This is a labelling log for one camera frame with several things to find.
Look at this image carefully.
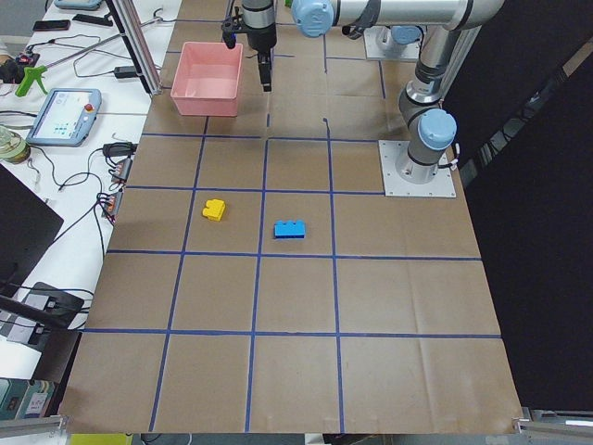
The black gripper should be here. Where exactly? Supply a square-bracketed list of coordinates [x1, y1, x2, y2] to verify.
[221, 25, 277, 92]

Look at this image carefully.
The blue toy block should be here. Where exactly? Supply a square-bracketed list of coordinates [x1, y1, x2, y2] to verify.
[273, 220, 307, 239]

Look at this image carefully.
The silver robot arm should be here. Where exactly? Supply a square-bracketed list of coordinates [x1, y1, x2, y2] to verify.
[221, 0, 503, 105]
[396, 26, 461, 184]

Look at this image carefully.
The pink plastic box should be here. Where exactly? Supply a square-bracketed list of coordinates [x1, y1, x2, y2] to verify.
[170, 42, 243, 117]

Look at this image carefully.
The black power adapter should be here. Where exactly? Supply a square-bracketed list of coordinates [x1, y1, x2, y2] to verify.
[113, 66, 138, 79]

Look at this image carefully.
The yellow toy block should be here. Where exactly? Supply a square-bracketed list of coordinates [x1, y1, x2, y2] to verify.
[201, 198, 227, 223]

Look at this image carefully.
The blue teach pendant tablet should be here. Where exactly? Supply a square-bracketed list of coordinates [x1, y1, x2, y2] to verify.
[26, 88, 102, 146]

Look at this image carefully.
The black smartphone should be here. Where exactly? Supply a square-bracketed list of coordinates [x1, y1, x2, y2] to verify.
[32, 19, 71, 32]

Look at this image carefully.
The black monitor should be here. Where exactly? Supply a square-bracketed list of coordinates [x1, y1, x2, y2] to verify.
[0, 167, 64, 298]

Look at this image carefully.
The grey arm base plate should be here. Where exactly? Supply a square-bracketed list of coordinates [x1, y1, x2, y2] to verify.
[364, 26, 423, 62]
[378, 140, 456, 198]

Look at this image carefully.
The aluminium frame post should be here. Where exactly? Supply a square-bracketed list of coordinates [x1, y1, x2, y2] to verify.
[106, 0, 162, 96]

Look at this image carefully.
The green handled reacher grabber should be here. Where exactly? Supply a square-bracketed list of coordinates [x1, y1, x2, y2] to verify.
[15, 32, 129, 98]

